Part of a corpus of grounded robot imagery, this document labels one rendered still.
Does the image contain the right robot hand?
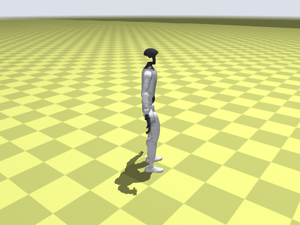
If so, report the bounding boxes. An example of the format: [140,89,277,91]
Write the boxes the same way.
[145,114,151,134]

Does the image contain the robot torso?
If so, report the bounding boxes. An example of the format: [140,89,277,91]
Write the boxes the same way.
[142,66,158,111]

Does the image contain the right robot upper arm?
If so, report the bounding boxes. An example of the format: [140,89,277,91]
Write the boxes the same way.
[141,71,152,97]

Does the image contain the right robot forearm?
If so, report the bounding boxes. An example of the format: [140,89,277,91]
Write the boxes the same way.
[142,92,150,118]

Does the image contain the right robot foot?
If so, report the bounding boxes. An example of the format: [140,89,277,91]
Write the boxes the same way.
[145,166,163,173]

